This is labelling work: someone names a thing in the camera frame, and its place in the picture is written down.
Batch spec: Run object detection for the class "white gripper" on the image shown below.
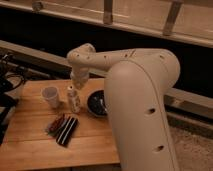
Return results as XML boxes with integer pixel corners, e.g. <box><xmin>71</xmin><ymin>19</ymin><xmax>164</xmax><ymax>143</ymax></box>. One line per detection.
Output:
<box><xmin>70</xmin><ymin>68</ymin><xmax>89</xmax><ymax>90</ymax></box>

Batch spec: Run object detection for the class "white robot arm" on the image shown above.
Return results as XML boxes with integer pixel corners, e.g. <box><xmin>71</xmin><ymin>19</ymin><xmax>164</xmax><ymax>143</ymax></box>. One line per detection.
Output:
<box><xmin>67</xmin><ymin>44</ymin><xmax>180</xmax><ymax>171</ymax></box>

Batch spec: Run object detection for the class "clear plastic bottle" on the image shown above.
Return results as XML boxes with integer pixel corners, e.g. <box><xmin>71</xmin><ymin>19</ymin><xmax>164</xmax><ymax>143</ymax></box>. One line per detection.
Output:
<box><xmin>67</xmin><ymin>86</ymin><xmax>80</xmax><ymax>113</ymax></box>

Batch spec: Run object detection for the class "black bowl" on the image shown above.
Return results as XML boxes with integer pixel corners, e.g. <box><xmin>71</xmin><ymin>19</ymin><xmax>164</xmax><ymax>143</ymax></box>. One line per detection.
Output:
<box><xmin>87</xmin><ymin>90</ymin><xmax>107</xmax><ymax>117</ymax></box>

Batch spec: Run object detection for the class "translucent plastic cup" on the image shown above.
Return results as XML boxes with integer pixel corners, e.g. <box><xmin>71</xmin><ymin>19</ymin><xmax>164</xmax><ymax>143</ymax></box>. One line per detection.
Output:
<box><xmin>41</xmin><ymin>86</ymin><xmax>60</xmax><ymax>108</ymax></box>

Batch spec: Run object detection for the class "wooden table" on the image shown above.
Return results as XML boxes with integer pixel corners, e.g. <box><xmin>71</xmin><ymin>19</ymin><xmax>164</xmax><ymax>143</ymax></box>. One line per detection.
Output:
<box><xmin>0</xmin><ymin>80</ymin><xmax>119</xmax><ymax>170</ymax></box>

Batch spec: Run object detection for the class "red snack packet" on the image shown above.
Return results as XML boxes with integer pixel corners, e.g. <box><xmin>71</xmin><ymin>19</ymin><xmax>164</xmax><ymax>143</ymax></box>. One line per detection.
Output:
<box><xmin>45</xmin><ymin>114</ymin><xmax>65</xmax><ymax>136</ymax></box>

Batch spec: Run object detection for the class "black striped chip bag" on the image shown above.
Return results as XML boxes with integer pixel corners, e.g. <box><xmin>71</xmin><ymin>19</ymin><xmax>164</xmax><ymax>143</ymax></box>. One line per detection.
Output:
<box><xmin>56</xmin><ymin>117</ymin><xmax>78</xmax><ymax>146</ymax></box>

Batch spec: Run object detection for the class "metal window railing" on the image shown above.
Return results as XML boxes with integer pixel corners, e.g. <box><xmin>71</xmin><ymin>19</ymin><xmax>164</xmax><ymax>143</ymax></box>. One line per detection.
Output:
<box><xmin>0</xmin><ymin>0</ymin><xmax>213</xmax><ymax>48</ymax></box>

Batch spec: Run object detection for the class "black equipment with cables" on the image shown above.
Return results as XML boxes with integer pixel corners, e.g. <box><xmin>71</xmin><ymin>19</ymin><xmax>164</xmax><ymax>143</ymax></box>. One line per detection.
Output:
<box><xmin>0</xmin><ymin>53</ymin><xmax>26</xmax><ymax>145</ymax></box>

